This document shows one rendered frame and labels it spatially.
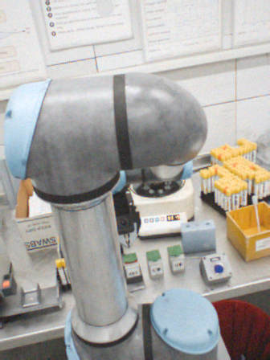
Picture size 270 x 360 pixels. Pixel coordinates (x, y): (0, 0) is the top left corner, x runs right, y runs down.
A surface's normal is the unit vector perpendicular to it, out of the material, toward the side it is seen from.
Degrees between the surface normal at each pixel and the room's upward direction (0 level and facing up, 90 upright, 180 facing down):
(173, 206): 90
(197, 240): 90
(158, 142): 93
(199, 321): 10
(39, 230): 86
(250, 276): 0
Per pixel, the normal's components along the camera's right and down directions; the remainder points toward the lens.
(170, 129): 0.52, 0.29
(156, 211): 0.02, 0.52
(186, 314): 0.04, -0.83
